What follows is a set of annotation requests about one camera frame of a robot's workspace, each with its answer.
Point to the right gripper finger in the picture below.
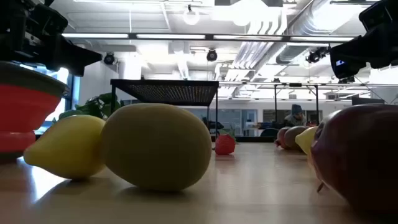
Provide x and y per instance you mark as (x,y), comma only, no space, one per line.
(351,59)

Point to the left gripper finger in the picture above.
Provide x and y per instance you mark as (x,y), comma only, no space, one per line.
(71,59)

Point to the red collapsible colander grey rim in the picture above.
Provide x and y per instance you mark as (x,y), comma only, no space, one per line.
(25,105)

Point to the yellow plastic lemon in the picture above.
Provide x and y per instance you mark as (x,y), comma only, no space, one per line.
(306,140)
(68,146)

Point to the brown plastic kiwi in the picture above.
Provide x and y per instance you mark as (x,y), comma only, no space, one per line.
(293,138)

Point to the small red plastic fruit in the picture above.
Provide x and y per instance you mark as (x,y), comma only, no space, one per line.
(280,138)

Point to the yellow-green plastic mango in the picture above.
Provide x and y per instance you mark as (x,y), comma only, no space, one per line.
(155,146)

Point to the red plastic strawberry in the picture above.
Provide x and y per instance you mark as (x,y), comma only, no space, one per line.
(225,144)

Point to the black ceiling spotlight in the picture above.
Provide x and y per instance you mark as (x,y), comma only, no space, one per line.
(315,56)
(109,58)
(212,55)

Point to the dark background monitor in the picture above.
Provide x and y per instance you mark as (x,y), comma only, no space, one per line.
(367,101)

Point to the green leafy potted plant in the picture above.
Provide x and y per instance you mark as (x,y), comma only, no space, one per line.
(99,105)

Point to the person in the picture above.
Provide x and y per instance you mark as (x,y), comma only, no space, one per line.
(295,118)

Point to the dark red plastic apple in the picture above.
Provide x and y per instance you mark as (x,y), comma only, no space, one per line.
(360,155)

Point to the long ceiling light strip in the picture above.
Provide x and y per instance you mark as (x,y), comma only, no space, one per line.
(171,36)

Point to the black perforated metal shelf rack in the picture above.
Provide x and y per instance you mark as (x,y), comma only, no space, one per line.
(171,91)

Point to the black chair back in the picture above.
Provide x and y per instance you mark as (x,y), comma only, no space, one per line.
(270,133)

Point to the small orange plastic pear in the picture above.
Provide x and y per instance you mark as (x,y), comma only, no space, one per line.
(312,168)

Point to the round white ceiling lamp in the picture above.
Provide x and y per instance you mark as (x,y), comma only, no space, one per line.
(191,17)

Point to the silver ventilation duct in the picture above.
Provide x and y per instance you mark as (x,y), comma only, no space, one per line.
(295,51)

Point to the black metal frame table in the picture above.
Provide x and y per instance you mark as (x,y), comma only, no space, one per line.
(275,105)

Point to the black aluminium rig frame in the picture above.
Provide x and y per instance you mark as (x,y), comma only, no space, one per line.
(248,139)

